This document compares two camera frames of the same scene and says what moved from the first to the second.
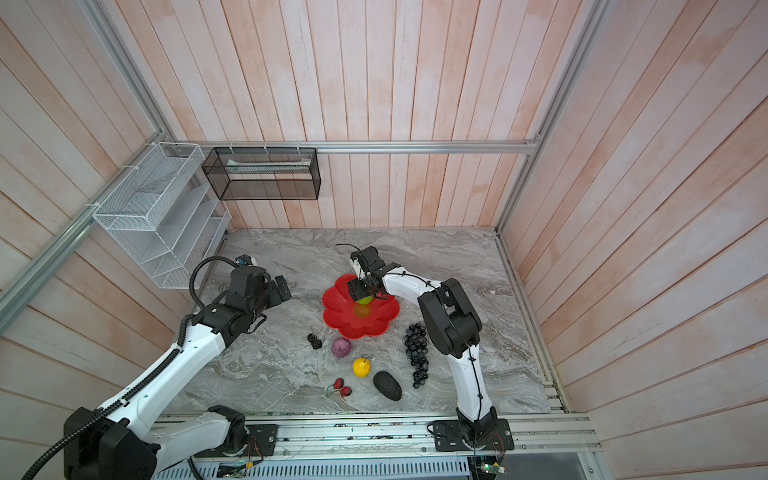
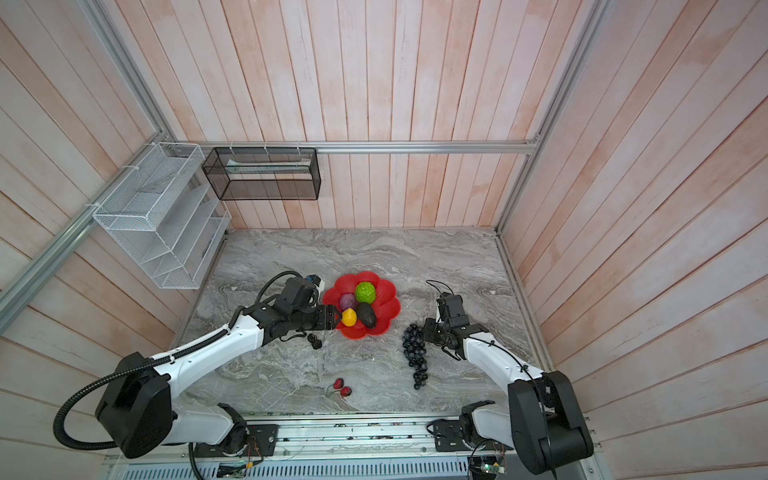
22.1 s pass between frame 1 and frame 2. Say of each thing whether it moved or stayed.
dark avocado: moved
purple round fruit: moved
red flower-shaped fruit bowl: stayed
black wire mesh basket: stayed
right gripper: moved
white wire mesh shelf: stayed
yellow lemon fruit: moved
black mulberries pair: stayed
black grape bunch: stayed
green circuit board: stayed
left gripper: moved
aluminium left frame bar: stayed
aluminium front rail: stayed
